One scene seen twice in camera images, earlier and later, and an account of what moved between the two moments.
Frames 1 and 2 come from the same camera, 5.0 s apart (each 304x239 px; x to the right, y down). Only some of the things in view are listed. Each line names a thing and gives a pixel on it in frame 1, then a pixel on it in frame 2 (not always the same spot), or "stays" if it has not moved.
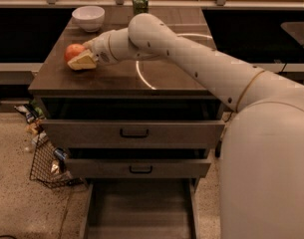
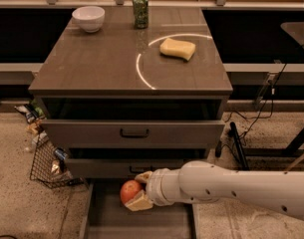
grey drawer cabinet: x=139 y=118 stays
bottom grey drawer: x=141 y=208 stays
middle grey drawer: x=142 y=167 stays
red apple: x=73 y=50 -> x=129 y=189
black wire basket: x=47 y=169 stays
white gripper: x=101 y=50 -> x=156 y=187
